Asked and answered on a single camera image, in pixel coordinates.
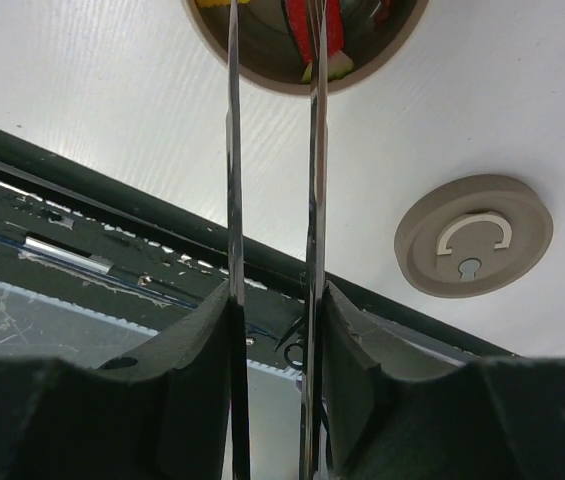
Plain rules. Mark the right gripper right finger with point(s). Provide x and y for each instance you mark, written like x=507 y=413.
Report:
x=395 y=412

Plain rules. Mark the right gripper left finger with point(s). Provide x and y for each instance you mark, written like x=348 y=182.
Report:
x=158 y=411

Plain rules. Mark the metal tongs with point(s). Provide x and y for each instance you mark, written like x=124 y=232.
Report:
x=311 y=394

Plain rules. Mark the red black sushi piece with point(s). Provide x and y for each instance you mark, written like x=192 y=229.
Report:
x=339 y=63

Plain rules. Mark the beige lunch box bowl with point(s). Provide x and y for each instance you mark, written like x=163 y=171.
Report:
x=374 y=32

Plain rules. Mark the yellow food cube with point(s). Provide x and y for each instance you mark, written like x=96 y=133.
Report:
x=218 y=3

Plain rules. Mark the beige lunch box lid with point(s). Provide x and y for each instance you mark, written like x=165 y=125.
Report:
x=472 y=236

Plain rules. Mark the white cable duct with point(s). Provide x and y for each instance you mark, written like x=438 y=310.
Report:
x=287 y=373

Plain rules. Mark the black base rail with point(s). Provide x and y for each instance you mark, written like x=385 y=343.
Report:
x=72 y=233

